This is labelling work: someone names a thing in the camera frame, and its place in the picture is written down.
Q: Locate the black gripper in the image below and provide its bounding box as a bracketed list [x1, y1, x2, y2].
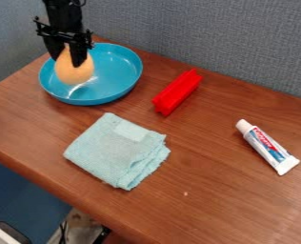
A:
[34, 13, 94, 68]

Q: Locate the yellow foam ball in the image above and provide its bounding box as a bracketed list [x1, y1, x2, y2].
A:
[54, 46, 95, 85]

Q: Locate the light blue cloth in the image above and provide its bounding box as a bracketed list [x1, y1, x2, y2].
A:
[63, 112, 171, 191]

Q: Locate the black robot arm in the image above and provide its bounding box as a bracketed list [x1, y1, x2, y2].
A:
[34, 0, 94, 68]

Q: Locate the blue plate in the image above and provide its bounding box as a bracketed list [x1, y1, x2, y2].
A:
[39, 43, 143, 106]

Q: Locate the red plastic block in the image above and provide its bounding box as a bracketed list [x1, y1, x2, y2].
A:
[151, 69, 203, 116]

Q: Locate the grey object under table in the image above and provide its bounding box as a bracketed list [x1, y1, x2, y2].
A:
[46, 209, 111, 244]

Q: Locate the white toothpaste tube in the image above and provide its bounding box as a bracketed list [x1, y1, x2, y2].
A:
[235, 119, 301, 175]

